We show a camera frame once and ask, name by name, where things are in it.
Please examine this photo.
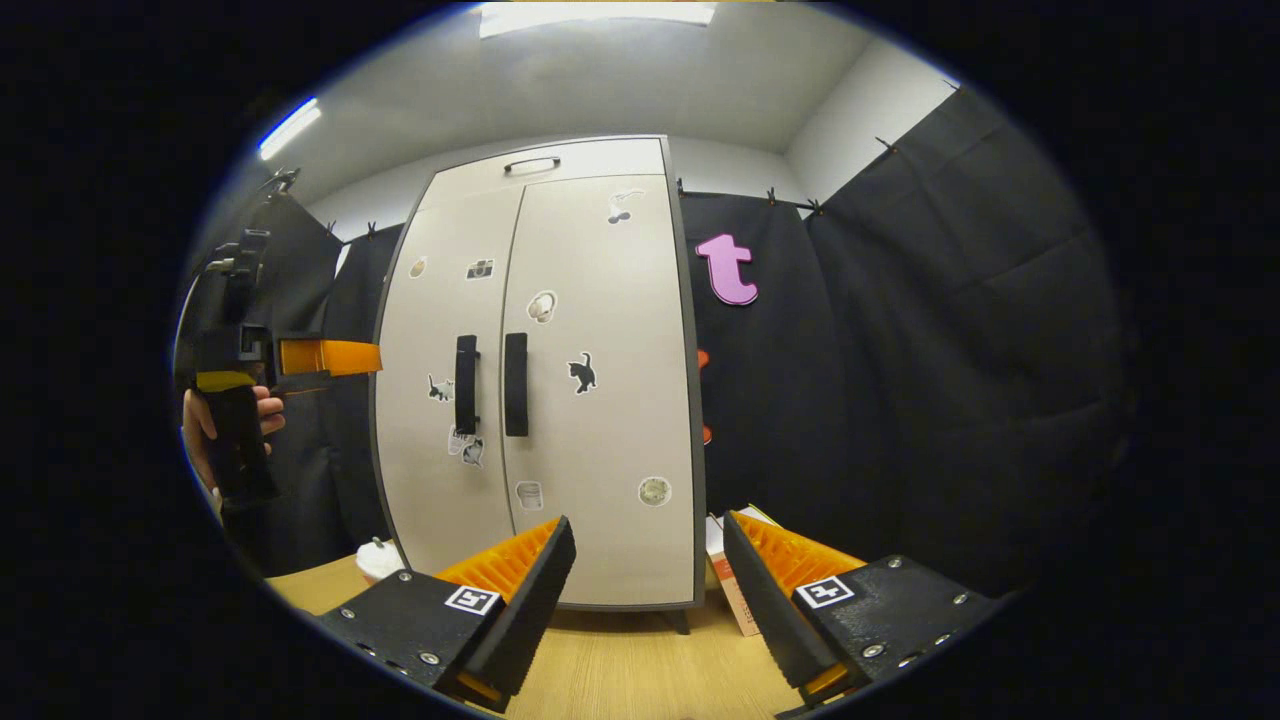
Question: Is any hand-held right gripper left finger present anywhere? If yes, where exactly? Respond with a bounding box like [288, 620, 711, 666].
[318, 516, 578, 713]

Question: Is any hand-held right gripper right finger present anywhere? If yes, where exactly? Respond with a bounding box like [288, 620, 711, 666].
[722, 510, 1001, 719]

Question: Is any white cabinet door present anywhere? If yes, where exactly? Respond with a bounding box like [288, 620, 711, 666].
[372, 185, 524, 576]
[500, 173, 701, 609]

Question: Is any white shoe cabinet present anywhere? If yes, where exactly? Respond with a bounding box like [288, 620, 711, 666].
[370, 135, 708, 636]

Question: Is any white cabinet drawer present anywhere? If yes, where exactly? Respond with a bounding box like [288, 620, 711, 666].
[415, 137, 669, 211]

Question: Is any white and orange box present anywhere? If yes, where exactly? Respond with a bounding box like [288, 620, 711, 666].
[705, 505, 779, 638]

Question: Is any white round object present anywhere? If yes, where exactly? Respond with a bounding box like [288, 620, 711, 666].
[356, 537, 407, 584]

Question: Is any small ceiling light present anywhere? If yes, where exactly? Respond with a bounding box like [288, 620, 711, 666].
[258, 97, 323, 161]

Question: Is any black backdrop cloth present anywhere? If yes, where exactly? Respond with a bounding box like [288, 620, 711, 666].
[175, 85, 1141, 601]

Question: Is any large ceiling light panel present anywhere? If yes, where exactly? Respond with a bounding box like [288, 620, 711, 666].
[478, 0, 718, 39]

